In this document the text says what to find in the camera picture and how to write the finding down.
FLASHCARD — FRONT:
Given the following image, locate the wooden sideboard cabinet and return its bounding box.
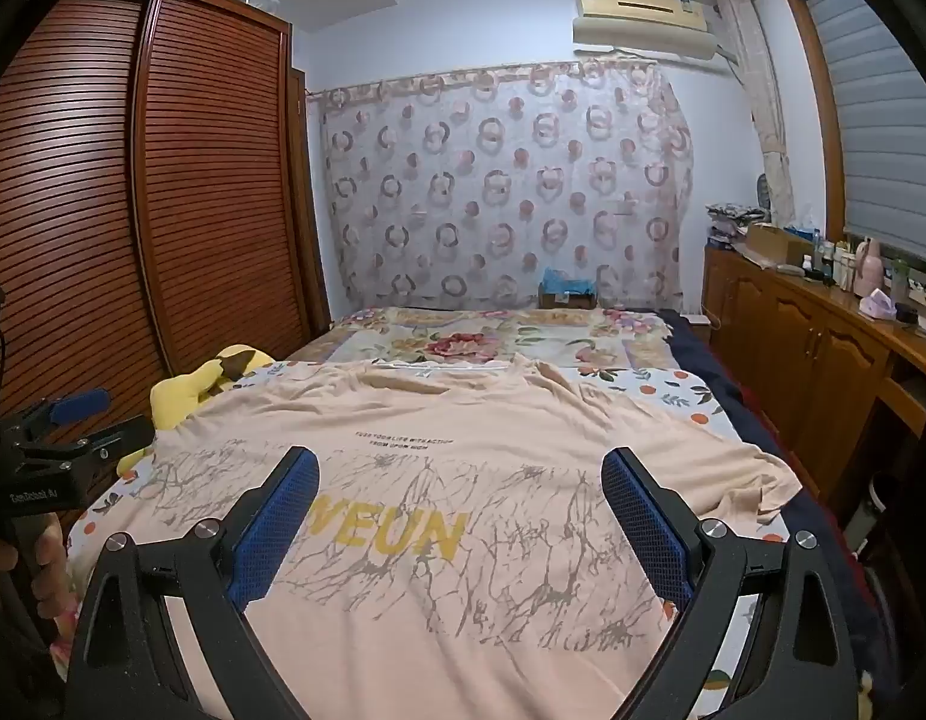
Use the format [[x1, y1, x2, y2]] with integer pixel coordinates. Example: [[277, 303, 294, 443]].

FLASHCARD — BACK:
[[703, 240, 926, 511]]

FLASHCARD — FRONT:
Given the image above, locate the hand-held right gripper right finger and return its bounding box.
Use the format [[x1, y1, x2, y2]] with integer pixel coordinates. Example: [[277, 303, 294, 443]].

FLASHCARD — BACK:
[[601, 447, 861, 720]]

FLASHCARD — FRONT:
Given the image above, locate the wooden louvered wardrobe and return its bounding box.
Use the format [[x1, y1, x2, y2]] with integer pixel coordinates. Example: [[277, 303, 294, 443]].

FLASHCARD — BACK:
[[0, 0, 332, 466]]

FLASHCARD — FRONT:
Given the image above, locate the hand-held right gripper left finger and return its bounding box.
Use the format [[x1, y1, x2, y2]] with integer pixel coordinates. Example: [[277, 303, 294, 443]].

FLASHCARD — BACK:
[[64, 446, 321, 720]]

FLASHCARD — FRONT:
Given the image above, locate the floral blanket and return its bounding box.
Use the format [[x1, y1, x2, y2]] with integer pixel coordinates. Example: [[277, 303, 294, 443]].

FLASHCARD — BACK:
[[283, 306, 674, 372]]

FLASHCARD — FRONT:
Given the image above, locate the navy blue blanket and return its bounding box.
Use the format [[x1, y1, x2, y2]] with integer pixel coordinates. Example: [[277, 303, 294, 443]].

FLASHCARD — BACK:
[[658, 307, 906, 720]]

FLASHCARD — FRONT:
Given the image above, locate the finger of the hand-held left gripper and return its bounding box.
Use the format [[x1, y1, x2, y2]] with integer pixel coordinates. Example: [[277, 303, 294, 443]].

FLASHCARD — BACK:
[[16, 388, 110, 440], [28, 414, 156, 466]]

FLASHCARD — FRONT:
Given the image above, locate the yellow plush toy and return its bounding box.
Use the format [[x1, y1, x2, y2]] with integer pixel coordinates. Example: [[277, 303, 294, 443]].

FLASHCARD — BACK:
[[118, 343, 272, 473]]

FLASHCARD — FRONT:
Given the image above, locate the person's left hand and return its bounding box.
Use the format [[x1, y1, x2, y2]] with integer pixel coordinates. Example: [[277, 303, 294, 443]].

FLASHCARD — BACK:
[[0, 514, 77, 620]]

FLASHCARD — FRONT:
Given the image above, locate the circle patterned curtain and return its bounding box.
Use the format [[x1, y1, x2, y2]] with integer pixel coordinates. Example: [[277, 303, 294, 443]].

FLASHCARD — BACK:
[[313, 60, 693, 312]]

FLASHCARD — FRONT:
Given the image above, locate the beige window curtain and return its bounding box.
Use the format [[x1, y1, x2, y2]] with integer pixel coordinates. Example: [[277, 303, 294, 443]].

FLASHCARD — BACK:
[[714, 0, 798, 218]]

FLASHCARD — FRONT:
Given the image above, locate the cream air conditioner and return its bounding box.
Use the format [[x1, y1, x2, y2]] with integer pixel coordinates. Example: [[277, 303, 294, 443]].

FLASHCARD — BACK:
[[571, 0, 719, 61]]

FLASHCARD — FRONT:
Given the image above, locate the grey window blind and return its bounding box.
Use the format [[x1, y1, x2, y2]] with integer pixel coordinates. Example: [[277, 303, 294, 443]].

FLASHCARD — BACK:
[[796, 0, 926, 245]]

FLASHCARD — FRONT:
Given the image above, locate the beige printed t-shirt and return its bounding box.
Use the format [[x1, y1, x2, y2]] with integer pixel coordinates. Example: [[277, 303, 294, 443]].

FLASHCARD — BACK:
[[118, 356, 801, 720]]

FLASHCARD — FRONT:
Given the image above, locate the pale round container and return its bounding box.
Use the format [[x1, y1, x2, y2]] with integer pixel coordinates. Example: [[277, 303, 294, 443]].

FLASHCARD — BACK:
[[868, 474, 895, 541]]

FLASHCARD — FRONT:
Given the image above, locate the open cardboard box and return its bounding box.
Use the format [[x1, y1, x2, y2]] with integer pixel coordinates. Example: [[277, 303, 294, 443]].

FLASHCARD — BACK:
[[744, 221, 816, 267]]

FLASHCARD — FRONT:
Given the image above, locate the cardboard box with blue cloth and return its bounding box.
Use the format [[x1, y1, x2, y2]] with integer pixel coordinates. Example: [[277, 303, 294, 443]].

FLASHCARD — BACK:
[[538, 266, 599, 310]]

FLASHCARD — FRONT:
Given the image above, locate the pink bottle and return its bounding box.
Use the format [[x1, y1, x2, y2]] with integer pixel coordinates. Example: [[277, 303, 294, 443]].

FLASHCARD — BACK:
[[856, 238, 884, 297]]

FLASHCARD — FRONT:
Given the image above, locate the stack of folded clothes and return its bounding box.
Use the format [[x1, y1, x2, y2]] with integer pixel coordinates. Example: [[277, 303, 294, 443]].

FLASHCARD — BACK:
[[705, 201, 768, 248]]

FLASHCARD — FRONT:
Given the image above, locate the orange fruit print bedsheet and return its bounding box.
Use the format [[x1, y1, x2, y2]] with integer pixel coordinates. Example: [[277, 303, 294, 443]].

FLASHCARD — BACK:
[[65, 360, 831, 720]]

